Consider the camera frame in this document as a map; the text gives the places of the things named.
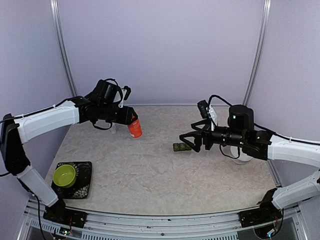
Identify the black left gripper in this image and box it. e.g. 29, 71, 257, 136
99, 102, 138, 125

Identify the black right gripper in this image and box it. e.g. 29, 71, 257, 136
180, 118, 247, 153

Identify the red bottle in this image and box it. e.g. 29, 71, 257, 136
128, 119, 143, 138

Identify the white pill bottle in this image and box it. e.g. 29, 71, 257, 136
110, 125, 117, 135

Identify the green pill organizer box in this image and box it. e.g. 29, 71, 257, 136
172, 142, 192, 152

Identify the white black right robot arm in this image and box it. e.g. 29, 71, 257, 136
179, 101, 320, 222

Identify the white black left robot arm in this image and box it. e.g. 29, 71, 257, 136
0, 78, 143, 223

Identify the white bowl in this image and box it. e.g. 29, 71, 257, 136
230, 146, 253, 165

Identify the green bowl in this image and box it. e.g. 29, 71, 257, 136
52, 164, 76, 188

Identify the black patterned square plate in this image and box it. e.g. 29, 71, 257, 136
51, 161, 93, 200

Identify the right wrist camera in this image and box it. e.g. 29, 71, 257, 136
197, 100, 218, 131

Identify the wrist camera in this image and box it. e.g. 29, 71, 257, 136
121, 85, 132, 101
197, 100, 218, 131

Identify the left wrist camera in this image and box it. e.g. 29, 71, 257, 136
121, 85, 132, 101

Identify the left camera black cable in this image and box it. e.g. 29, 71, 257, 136
103, 77, 124, 96

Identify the camera black cable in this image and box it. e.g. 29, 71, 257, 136
207, 94, 233, 108
103, 77, 124, 96

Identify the right camera black cable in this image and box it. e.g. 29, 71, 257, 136
207, 94, 233, 108

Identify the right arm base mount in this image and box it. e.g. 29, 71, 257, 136
238, 188, 283, 228

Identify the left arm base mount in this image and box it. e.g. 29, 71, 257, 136
43, 208, 87, 228

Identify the front aluminium rail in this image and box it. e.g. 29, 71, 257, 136
14, 198, 311, 240

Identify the left aluminium frame post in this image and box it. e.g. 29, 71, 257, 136
49, 0, 79, 97

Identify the aluminium frame post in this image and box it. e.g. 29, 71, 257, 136
242, 0, 272, 106
49, 0, 79, 97

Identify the right aluminium frame post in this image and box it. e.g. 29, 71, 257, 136
242, 0, 272, 106

